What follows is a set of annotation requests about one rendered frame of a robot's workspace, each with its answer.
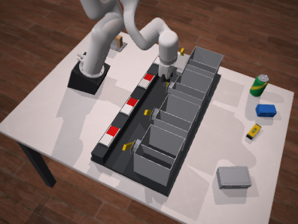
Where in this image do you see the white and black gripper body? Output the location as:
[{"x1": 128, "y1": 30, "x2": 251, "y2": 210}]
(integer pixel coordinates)
[{"x1": 159, "y1": 62, "x2": 174, "y2": 79}]

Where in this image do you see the blue box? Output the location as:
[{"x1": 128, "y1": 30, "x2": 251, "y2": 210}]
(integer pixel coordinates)
[{"x1": 255, "y1": 104, "x2": 277, "y2": 117}]

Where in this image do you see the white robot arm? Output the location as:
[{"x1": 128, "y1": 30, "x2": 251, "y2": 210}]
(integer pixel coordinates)
[{"x1": 77, "y1": 0, "x2": 190, "y2": 78}]

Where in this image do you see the green drink can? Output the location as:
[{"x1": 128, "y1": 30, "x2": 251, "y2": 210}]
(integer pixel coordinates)
[{"x1": 250, "y1": 74, "x2": 269, "y2": 97}]

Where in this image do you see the grey flat case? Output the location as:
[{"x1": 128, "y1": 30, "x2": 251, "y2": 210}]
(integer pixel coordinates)
[{"x1": 216, "y1": 166, "x2": 252, "y2": 189}]

